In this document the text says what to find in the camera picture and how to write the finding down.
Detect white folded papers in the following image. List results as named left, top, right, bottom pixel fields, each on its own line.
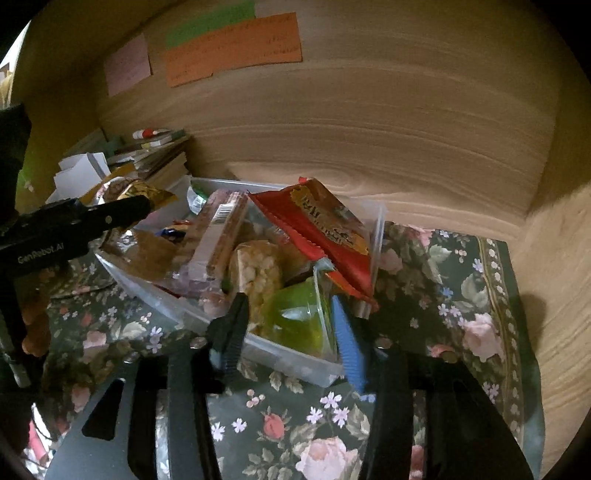
left=46, top=152, right=112, bottom=204

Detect green paper note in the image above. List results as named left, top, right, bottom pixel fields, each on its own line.
left=165, top=0, right=257, bottom=49

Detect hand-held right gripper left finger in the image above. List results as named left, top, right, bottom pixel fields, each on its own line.
left=44, top=293, right=250, bottom=480

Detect long clear biscuit packet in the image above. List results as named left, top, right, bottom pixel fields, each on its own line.
left=189, top=191, right=250, bottom=282

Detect pink paper note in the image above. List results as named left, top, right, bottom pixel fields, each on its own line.
left=104, top=33, right=152, bottom=97

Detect stack of books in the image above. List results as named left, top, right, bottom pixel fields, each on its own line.
left=108, top=129, right=192, bottom=185

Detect orange paper note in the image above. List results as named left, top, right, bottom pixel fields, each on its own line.
left=165, top=13, right=303, bottom=88

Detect dark floral tablecloth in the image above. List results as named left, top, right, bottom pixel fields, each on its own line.
left=28, top=222, right=543, bottom=480

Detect person's left hand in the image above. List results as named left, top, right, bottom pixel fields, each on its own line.
left=21, top=272, right=51, bottom=358

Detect green jelly cup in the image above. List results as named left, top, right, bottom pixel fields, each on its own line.
left=265, top=281, right=338, bottom=358

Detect clear pastry bag green trim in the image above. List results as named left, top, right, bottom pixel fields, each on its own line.
left=228, top=240, right=284, bottom=335

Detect clear plastic container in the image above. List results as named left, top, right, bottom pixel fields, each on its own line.
left=95, top=178, right=389, bottom=387

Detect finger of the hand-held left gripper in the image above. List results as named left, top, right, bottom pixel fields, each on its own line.
left=18, top=195, right=153, bottom=241

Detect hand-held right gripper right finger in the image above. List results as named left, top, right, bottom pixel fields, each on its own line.
left=330, top=295, right=536, bottom=480

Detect gold brown snack packet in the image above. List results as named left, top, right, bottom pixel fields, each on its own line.
left=81, top=178, right=178, bottom=217

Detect green and white packet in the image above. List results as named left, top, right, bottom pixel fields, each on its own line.
left=187, top=182, right=211, bottom=215

